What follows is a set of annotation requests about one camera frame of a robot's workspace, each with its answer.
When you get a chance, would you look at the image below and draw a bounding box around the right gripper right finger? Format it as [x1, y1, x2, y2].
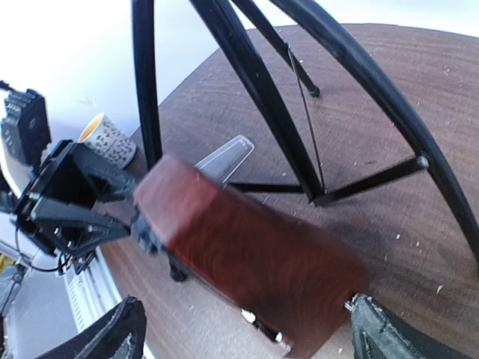
[350, 294, 468, 359]

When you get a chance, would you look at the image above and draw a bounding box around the brown wooden metronome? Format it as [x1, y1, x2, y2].
[132, 135, 368, 358]

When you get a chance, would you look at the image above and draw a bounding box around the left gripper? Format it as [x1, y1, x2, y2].
[10, 140, 162, 274]

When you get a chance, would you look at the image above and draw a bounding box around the patterned white mug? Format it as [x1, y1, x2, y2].
[79, 114, 137, 169]

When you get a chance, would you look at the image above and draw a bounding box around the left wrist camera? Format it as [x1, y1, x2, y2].
[1, 81, 52, 172]

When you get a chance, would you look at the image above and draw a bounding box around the black music stand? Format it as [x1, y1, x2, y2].
[132, 1, 478, 290]

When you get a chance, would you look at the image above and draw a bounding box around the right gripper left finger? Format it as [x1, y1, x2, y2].
[40, 296, 147, 358]

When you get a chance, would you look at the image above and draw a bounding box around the aluminium front frame rail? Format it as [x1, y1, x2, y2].
[6, 249, 121, 338]

